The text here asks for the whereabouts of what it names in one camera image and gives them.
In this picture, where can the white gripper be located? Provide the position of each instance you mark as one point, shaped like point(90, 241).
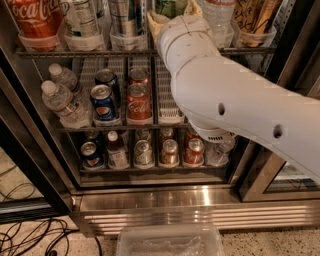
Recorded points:
point(187, 27)

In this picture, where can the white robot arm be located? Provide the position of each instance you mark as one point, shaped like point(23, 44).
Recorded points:
point(216, 92)

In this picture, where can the clear water bottle top shelf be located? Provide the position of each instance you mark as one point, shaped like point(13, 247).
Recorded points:
point(218, 14)

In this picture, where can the silver blue can top shelf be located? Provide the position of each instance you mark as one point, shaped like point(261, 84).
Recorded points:
point(126, 16)

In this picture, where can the rear red Coke can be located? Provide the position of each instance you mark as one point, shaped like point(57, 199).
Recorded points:
point(139, 75)

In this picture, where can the gold brown can top shelf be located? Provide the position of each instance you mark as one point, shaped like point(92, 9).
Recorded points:
point(255, 19)

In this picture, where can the front red Coke can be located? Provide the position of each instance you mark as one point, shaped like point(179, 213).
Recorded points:
point(138, 104)

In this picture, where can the rear dark Pepsi can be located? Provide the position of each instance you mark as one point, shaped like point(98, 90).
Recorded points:
point(108, 77)

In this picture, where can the silver green can top shelf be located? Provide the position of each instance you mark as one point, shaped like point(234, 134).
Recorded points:
point(80, 18)

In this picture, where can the silver green can shelf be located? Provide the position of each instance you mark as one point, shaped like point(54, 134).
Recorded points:
point(80, 18)
point(143, 153)

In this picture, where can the white empty shelf tray left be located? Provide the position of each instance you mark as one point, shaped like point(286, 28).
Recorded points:
point(168, 112)

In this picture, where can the front blue Pepsi can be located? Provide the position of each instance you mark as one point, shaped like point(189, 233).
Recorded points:
point(103, 103)

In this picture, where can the rear water bottle middle shelf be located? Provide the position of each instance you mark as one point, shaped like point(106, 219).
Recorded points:
point(66, 77)

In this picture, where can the stainless steel fridge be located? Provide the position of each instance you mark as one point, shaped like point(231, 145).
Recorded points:
point(256, 189)

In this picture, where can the red Coke can bottom shelf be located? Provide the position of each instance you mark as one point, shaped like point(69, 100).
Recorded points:
point(194, 148)

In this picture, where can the red Coca-Cola can top shelf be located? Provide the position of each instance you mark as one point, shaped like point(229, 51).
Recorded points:
point(39, 22)

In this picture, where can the orange can bottom shelf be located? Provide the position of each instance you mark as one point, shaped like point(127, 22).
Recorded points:
point(169, 152)

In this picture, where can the front water bottle middle shelf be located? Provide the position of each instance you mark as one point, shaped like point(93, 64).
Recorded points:
point(59, 99)

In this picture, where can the water bottle bottom shelf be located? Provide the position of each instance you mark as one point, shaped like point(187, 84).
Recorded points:
point(217, 154)

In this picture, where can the silver green can bottom shelf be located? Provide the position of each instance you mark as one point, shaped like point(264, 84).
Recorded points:
point(143, 153)

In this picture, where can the brown bottle bottom shelf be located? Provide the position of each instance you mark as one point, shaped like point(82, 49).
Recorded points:
point(116, 151)

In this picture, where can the blue Pepsi can bottom shelf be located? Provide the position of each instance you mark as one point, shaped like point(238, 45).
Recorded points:
point(92, 158)

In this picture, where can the clear plastic bin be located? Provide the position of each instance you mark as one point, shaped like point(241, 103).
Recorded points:
point(170, 240)

